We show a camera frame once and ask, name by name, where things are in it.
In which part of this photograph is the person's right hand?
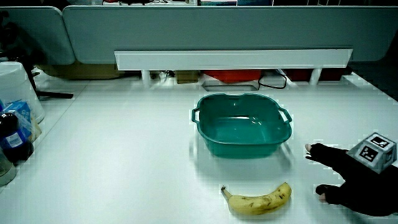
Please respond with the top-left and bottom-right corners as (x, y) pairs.
(304, 132), (398, 217)

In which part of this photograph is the yellow banana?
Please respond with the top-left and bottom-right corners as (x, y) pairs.
(220, 182), (292, 216)

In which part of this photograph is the white desk shelf riser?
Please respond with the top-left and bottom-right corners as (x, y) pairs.
(114, 49), (354, 86)

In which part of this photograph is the white desk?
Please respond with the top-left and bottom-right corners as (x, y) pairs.
(0, 70), (398, 224)

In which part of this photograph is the dark red box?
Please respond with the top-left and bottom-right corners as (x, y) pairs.
(284, 68), (346, 82)

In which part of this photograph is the green plastic basin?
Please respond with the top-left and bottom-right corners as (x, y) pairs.
(191, 92), (294, 158)

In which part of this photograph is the white flat tray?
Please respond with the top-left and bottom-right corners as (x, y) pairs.
(201, 80), (261, 93)

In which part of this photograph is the olive small box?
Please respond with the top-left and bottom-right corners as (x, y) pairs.
(174, 70), (200, 85)

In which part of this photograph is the large grey partition panel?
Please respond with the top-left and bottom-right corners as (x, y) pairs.
(62, 5), (398, 65)

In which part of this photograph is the tan cardboard box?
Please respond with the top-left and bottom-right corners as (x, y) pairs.
(37, 62), (125, 80)

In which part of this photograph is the blue carton box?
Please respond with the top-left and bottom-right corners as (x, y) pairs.
(2, 100), (34, 139)

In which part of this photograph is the dark bottle with blue label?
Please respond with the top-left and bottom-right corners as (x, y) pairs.
(0, 112), (34, 164)

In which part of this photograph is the small grey partition panel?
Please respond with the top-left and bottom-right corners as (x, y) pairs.
(0, 6), (75, 65)

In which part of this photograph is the clear glass jar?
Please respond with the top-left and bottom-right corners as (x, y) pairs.
(0, 147), (18, 187)

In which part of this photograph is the white plastic bucket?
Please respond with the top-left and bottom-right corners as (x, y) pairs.
(0, 61), (46, 124)

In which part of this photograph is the black cable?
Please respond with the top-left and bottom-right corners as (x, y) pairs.
(257, 73), (287, 90)

